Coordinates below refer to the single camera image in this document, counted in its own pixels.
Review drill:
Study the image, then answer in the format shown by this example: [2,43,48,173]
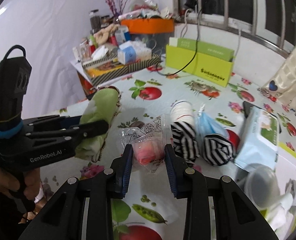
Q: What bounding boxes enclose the green rabbit towel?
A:
[75,86,121,162]

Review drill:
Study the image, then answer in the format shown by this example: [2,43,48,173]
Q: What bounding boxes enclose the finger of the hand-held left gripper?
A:
[23,115,83,131]
[25,119,109,146]

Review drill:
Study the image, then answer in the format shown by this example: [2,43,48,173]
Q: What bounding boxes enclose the black white striped sock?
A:
[203,134,235,167]
[171,122,200,167]

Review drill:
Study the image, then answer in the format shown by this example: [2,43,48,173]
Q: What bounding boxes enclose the blue white tissue pack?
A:
[117,40,152,65]

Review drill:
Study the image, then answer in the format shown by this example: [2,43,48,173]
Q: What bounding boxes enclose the white cable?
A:
[234,27,242,58]
[180,8,201,46]

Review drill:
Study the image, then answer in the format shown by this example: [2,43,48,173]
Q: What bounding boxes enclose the wet wipes pack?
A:
[234,106,281,173]

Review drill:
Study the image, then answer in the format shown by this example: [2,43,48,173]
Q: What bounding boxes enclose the clear plastic bag pink contents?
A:
[120,114,173,175]

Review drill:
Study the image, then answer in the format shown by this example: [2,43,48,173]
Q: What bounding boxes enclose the lime green open box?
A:
[165,37,235,88]

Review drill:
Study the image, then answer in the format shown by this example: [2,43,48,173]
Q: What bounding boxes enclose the blue plastic bag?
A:
[196,104,229,141]

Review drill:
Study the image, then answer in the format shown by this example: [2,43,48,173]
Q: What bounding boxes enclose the white paper sheet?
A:
[70,59,93,83]

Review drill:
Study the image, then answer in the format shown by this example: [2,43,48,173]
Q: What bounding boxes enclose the striped cardboard tray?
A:
[81,54,162,87]

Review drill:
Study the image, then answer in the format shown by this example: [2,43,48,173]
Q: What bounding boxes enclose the black cable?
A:
[160,7,204,77]

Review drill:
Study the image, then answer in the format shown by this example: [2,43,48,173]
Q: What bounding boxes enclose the black phone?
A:
[242,101,282,133]

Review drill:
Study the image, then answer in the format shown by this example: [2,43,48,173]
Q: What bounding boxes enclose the white tissue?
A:
[275,177,296,233]

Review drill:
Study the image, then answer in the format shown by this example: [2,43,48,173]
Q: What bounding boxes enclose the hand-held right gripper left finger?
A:
[18,144,134,240]

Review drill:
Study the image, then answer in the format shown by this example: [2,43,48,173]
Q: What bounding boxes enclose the metal window railing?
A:
[171,0,296,58]

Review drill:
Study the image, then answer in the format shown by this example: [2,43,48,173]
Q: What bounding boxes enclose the beige plush toy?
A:
[93,24,120,46]

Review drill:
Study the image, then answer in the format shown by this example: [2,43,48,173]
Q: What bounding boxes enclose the pile of packets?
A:
[118,0,174,21]

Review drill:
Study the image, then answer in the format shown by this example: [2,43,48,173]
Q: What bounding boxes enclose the heart print curtain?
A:
[261,27,296,116]

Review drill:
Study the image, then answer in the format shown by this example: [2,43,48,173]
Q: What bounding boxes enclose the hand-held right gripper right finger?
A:
[164,144,279,240]

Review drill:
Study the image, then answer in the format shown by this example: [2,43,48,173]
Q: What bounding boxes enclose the green shallow box white inside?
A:
[261,142,296,233]

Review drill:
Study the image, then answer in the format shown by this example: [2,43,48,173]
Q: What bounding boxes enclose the orange box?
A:
[120,18,175,35]

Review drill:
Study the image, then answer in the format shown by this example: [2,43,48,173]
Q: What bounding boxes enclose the person's left hand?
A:
[0,166,42,205]

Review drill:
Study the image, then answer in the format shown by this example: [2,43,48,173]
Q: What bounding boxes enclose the clear plastic round container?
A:
[244,163,281,209]

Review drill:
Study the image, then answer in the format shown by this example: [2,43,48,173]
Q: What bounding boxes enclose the floral tablecloth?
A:
[35,65,296,240]

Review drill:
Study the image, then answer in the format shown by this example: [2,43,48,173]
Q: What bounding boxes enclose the dark jar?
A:
[89,9,101,35]

